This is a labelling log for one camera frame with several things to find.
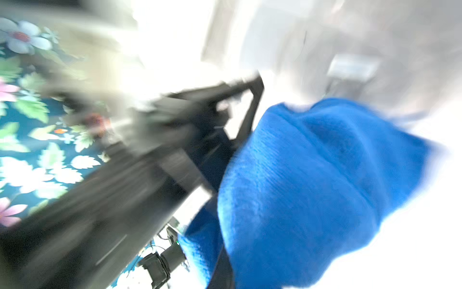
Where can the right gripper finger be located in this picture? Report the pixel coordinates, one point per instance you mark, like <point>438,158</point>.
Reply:
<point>223,277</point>

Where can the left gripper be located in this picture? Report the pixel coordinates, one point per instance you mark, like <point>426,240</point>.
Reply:
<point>180,140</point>

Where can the blue cleaning cloth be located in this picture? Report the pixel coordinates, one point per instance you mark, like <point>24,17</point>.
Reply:
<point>306,188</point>

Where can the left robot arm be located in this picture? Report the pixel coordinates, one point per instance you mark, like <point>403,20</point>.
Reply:
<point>86,238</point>

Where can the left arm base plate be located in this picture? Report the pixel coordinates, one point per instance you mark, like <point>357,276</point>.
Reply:
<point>160,266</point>

